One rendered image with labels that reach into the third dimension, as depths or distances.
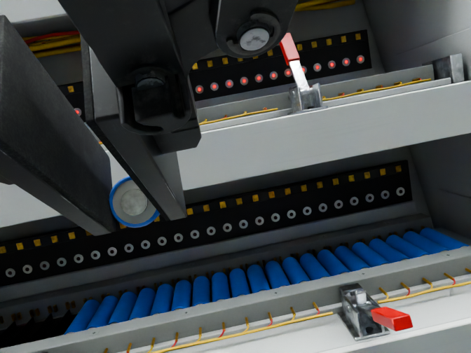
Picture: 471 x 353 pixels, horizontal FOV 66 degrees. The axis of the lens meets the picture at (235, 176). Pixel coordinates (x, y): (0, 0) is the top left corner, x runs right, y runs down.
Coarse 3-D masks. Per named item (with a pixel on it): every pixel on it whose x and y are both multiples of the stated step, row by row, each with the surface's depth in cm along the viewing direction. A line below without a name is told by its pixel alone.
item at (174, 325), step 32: (448, 256) 33; (288, 288) 33; (320, 288) 32; (384, 288) 33; (448, 288) 31; (160, 320) 32; (192, 320) 32; (224, 320) 32; (256, 320) 32; (0, 352) 32; (32, 352) 31; (64, 352) 31; (96, 352) 31; (128, 352) 30; (160, 352) 30
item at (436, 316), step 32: (448, 192) 44; (320, 224) 46; (352, 224) 46; (448, 224) 45; (160, 256) 45; (192, 256) 45; (0, 288) 44; (32, 288) 44; (320, 320) 32; (416, 320) 29; (448, 320) 28; (192, 352) 30; (224, 352) 30; (256, 352) 29; (288, 352) 28; (320, 352) 27; (352, 352) 27; (384, 352) 27; (416, 352) 28; (448, 352) 28
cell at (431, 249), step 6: (408, 234) 42; (414, 234) 41; (408, 240) 41; (414, 240) 40; (420, 240) 39; (426, 240) 39; (420, 246) 39; (426, 246) 38; (432, 246) 37; (438, 246) 37; (432, 252) 37; (438, 252) 36
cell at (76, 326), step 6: (90, 300) 40; (96, 300) 40; (84, 306) 39; (90, 306) 39; (96, 306) 39; (78, 312) 38; (84, 312) 37; (90, 312) 38; (78, 318) 36; (84, 318) 36; (90, 318) 37; (72, 324) 35; (78, 324) 35; (84, 324) 36; (72, 330) 34; (78, 330) 34; (84, 330) 35
